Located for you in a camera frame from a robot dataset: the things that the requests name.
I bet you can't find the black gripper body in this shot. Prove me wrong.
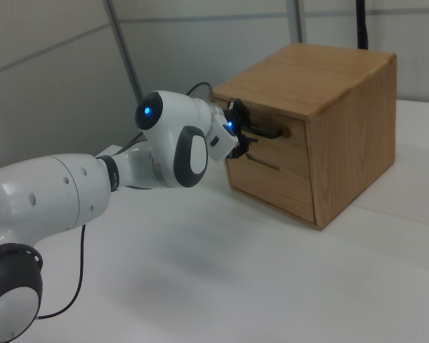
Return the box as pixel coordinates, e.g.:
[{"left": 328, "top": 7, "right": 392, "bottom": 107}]
[{"left": 225, "top": 108, "right": 247, "bottom": 144}]

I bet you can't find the black metal drawer handle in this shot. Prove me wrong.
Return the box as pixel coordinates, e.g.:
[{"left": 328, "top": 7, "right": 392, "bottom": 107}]
[{"left": 249, "top": 124, "right": 284, "bottom": 139}]

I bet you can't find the wooden drawer with handle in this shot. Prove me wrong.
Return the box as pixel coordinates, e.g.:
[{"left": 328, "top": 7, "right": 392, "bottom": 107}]
[{"left": 212, "top": 95, "right": 312, "bottom": 179}]

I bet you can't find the wooden drawer with notch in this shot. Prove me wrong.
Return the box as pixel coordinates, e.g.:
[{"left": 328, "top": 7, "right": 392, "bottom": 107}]
[{"left": 222, "top": 144, "right": 316, "bottom": 219}]

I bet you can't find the wooden two-drawer cabinet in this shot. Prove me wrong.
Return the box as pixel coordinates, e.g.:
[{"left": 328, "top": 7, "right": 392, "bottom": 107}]
[{"left": 207, "top": 42, "right": 398, "bottom": 232}]

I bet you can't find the black stand pole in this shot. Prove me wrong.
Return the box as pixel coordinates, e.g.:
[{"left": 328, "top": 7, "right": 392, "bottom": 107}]
[{"left": 355, "top": 0, "right": 371, "bottom": 50}]

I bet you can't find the grey partition post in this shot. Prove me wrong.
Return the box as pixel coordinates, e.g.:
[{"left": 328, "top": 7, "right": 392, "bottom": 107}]
[
  {"left": 291, "top": 0, "right": 309, "bottom": 44},
  {"left": 104, "top": 0, "right": 146, "bottom": 105}
]

